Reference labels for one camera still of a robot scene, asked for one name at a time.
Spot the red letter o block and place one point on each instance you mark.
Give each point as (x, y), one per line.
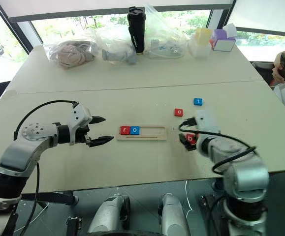
(179, 112)

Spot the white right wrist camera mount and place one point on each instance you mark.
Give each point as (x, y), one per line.
(206, 121)

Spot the red letter r block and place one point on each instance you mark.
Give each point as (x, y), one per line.
(125, 130)

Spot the white translucent plastic container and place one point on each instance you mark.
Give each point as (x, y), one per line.
(199, 50)

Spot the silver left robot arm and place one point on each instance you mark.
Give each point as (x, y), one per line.
(21, 152)

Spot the blue letter o block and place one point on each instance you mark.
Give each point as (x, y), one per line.
(135, 130)

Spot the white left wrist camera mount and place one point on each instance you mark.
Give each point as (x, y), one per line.
(78, 115)

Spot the red letter b block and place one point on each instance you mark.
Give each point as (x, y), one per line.
(191, 138)

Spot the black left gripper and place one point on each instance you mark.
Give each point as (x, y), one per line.
(80, 136)

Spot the yellow plastic box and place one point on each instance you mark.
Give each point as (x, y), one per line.
(203, 35)

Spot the dark chair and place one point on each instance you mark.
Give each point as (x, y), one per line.
(262, 72)

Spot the black travel tumbler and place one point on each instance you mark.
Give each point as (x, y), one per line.
(136, 29)

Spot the purple white tissue box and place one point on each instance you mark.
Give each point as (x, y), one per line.
(223, 40)

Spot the wooden letter tray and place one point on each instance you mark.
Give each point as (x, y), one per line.
(154, 134)

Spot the silver robot leg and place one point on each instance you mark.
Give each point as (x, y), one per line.
(173, 214)
(109, 212)

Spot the person's bare hand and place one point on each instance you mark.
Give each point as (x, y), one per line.
(277, 72)

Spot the clear bag with pink cloth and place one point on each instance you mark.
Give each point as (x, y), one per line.
(71, 54)

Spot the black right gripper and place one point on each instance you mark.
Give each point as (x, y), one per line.
(196, 141)

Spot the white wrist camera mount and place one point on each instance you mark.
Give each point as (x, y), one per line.
(206, 121)
(78, 115)

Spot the large clear plastic bag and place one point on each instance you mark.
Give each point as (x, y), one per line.
(164, 39)

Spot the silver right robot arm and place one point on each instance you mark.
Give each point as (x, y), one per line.
(243, 169)

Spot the blue letter t block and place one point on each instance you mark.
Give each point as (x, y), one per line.
(198, 101)

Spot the clear bag with grey parts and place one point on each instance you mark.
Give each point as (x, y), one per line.
(117, 46)

